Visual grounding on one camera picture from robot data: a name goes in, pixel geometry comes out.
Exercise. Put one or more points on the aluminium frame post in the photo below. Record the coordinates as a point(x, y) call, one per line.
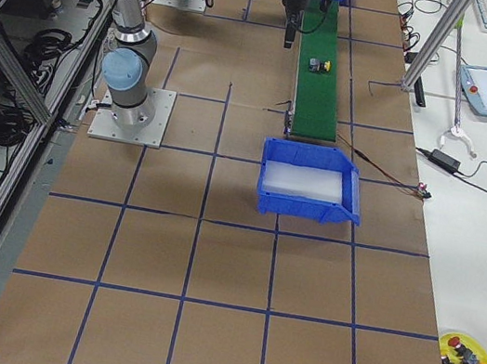
point(451, 16)

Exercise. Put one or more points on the black power adapter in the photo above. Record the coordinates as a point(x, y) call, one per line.
point(444, 161)

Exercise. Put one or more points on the green conveyor belt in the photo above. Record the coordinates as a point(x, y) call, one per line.
point(313, 113)

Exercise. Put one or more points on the yellow push button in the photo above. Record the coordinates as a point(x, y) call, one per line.
point(319, 66)

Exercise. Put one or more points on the blue bin right side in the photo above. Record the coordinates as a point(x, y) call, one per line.
point(314, 156)

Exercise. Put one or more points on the white foam pad right bin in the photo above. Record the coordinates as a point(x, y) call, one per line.
point(302, 181)

